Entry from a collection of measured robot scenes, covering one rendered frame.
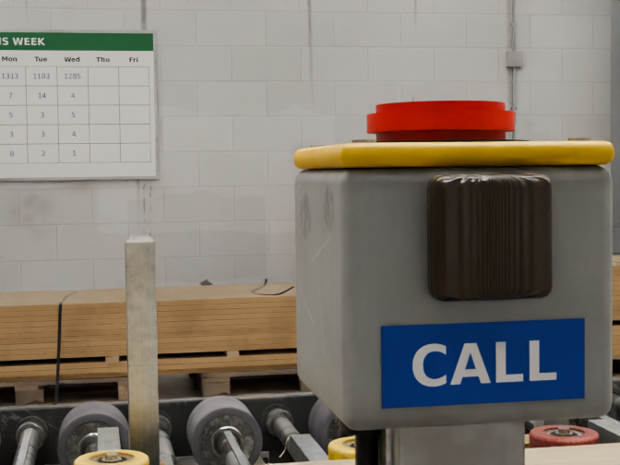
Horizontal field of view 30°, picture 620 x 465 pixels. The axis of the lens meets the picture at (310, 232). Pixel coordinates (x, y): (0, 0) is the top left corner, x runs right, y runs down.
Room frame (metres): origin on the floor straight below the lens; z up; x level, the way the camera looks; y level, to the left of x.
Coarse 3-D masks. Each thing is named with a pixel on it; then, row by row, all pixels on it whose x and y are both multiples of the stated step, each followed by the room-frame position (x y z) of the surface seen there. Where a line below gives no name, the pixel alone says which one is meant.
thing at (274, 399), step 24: (0, 408) 1.85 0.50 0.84; (24, 408) 1.85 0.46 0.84; (48, 408) 1.85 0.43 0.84; (72, 408) 1.86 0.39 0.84; (120, 408) 1.87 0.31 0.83; (168, 408) 1.89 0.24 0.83; (192, 408) 1.90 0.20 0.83; (264, 408) 1.92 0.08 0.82; (288, 408) 1.93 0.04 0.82; (0, 432) 1.84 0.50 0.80; (48, 432) 1.85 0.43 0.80; (264, 432) 1.92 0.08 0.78; (528, 432) 2.00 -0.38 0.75; (0, 456) 1.84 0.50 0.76; (48, 456) 1.85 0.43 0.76; (288, 456) 1.92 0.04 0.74
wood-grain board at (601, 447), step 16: (528, 448) 1.28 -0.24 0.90; (544, 448) 1.28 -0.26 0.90; (560, 448) 1.28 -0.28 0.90; (576, 448) 1.28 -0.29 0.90; (592, 448) 1.28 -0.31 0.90; (608, 448) 1.28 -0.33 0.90; (272, 464) 1.23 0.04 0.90; (288, 464) 1.23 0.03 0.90; (304, 464) 1.23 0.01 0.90; (320, 464) 1.22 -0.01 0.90; (336, 464) 1.22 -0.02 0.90; (352, 464) 1.22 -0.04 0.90; (528, 464) 1.21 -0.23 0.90; (544, 464) 1.21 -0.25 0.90; (560, 464) 1.21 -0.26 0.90; (576, 464) 1.21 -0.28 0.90; (592, 464) 1.21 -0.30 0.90; (608, 464) 1.21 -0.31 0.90
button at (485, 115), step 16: (384, 112) 0.31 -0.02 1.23; (400, 112) 0.30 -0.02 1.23; (416, 112) 0.30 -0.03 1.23; (432, 112) 0.30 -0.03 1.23; (448, 112) 0.30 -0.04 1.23; (464, 112) 0.30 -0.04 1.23; (480, 112) 0.30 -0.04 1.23; (496, 112) 0.30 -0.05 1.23; (512, 112) 0.31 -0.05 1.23; (368, 128) 0.31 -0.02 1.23; (384, 128) 0.30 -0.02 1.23; (400, 128) 0.30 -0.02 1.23; (416, 128) 0.30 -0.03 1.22; (432, 128) 0.30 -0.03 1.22; (448, 128) 0.30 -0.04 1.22; (464, 128) 0.30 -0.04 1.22; (480, 128) 0.30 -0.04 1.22; (496, 128) 0.30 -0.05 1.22; (512, 128) 0.31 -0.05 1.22
